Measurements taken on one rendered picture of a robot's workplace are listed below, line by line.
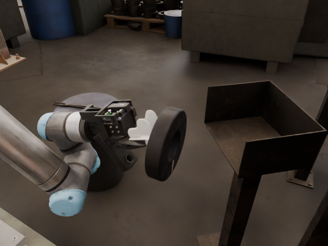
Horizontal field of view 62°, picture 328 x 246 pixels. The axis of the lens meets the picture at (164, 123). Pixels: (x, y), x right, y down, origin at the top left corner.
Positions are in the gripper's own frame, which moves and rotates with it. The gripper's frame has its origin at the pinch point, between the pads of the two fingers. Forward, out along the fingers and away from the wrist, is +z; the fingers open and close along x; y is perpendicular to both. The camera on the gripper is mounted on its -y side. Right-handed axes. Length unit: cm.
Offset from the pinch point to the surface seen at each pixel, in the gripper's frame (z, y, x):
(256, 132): 11.7, -19.3, 31.2
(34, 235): -52, -33, -11
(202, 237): -14, -73, 28
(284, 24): 8, -30, 210
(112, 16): -200, -1, 270
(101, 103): -60, -16, 48
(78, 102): -70, -13, 44
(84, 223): -65, -60, 13
